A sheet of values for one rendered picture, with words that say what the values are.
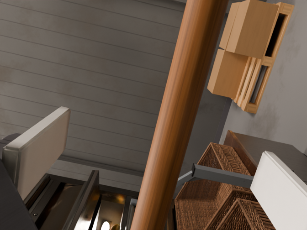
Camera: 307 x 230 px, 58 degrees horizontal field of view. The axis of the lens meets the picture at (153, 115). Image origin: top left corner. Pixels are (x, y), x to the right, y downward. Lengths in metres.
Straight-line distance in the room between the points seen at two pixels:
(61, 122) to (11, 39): 4.04
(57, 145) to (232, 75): 3.23
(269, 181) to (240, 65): 3.21
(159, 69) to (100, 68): 0.79
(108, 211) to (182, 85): 1.88
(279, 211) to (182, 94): 0.10
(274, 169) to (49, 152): 0.13
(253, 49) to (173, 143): 2.79
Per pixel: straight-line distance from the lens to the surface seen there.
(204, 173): 1.17
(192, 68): 0.21
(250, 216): 1.18
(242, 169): 1.58
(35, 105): 4.22
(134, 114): 3.91
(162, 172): 0.23
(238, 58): 3.37
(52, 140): 0.16
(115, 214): 2.07
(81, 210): 1.53
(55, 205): 1.84
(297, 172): 1.70
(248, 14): 2.96
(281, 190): 0.17
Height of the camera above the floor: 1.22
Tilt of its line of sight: 3 degrees down
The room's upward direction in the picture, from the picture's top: 78 degrees counter-clockwise
